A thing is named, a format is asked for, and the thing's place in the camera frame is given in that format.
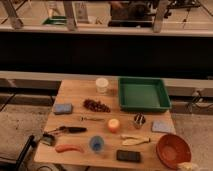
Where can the red-orange bowl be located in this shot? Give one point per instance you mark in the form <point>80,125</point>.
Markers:
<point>173,150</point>

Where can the orange round fruit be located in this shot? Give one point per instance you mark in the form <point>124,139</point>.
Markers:
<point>113,125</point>

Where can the green plastic tray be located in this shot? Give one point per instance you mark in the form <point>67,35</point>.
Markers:
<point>139,94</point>

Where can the black rectangular block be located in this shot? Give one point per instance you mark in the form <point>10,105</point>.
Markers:
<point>128,156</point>

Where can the blue sponge left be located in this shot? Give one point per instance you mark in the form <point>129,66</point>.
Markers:
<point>62,109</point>

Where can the white plastic cup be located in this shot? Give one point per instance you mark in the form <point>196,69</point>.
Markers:
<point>102,85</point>

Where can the orange carrot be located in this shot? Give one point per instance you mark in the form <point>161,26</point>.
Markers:
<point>68,147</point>

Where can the blue cup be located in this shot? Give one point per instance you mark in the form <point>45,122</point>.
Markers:
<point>96,144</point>

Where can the black chair part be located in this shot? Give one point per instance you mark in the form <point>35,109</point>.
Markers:
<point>30,143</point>

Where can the yellow banana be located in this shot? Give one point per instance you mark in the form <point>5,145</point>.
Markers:
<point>131,140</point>

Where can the bunch of dark grapes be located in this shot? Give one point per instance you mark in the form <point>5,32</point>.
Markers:
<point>95,106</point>

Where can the black handled brush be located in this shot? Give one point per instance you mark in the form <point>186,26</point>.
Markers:
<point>72,130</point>

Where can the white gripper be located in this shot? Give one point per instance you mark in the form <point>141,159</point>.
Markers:
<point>188,166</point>

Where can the small metal utensil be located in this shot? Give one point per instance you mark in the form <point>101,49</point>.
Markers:
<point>91,119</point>

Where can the small metal grater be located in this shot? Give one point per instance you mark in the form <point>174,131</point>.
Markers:
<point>48,139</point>

